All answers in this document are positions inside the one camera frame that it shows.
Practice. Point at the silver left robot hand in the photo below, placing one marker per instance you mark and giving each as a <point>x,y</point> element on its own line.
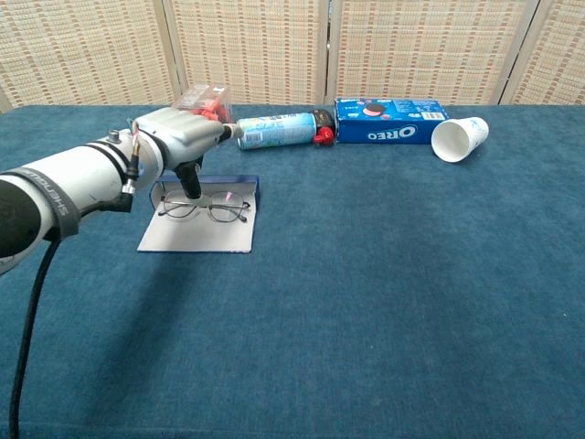
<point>183,132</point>

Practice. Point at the thin metal-frame eyeglasses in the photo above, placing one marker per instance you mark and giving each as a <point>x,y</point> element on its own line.
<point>224,212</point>

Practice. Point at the blue glasses case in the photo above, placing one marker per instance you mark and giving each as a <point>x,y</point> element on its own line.
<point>201,235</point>

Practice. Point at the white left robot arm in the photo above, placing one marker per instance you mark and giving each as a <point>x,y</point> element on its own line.
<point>68,183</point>

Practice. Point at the clear box of red items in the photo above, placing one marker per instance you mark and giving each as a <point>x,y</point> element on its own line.
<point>215,103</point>

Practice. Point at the light blue drink can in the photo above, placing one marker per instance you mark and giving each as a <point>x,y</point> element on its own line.
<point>274,130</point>

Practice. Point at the woven folding screen panel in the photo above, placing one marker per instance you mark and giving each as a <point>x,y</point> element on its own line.
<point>557,55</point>
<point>251,46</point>
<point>429,46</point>
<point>82,46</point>

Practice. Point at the black bottle with red cap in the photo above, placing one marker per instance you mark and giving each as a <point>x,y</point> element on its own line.
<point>325,136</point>

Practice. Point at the blue Oreo cookie box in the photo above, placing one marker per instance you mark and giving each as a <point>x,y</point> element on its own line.
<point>388,132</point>

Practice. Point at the blue tablecloth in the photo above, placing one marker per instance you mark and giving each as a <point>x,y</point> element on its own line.
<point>365,274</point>

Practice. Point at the white paper cup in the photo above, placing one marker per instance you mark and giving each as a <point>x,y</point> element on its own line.
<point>450,139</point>

